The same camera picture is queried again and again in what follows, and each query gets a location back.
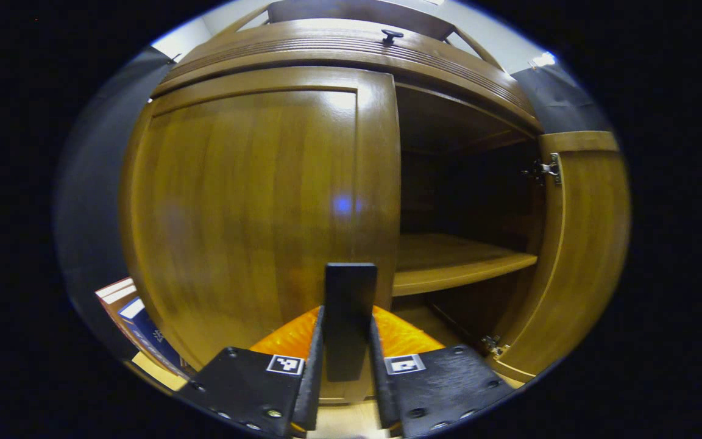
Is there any dark blue book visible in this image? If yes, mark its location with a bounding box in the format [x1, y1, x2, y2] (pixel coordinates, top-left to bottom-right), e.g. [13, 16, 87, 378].
[118, 298, 196, 380]

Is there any wooden drawer with black knob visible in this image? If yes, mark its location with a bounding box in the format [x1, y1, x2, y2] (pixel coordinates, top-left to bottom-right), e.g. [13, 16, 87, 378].
[153, 18, 544, 132]

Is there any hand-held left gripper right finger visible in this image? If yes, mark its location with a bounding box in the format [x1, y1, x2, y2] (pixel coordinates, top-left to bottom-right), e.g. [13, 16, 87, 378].
[367, 305, 516, 438]

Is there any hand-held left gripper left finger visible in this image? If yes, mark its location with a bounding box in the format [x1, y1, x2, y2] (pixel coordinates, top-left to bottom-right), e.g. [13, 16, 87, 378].
[173, 305, 326, 438]

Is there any wooden shoe cabinet door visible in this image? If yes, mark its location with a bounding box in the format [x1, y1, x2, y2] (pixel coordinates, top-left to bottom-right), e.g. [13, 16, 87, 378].
[119, 66, 402, 403]
[488, 131, 632, 384]

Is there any red and white book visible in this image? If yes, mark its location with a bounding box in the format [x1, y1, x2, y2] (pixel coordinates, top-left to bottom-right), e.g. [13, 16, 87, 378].
[95, 277, 144, 342]

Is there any wooden double-door shoe cabinet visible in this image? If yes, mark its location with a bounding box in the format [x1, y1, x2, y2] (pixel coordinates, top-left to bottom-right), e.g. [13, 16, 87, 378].
[150, 0, 547, 366]

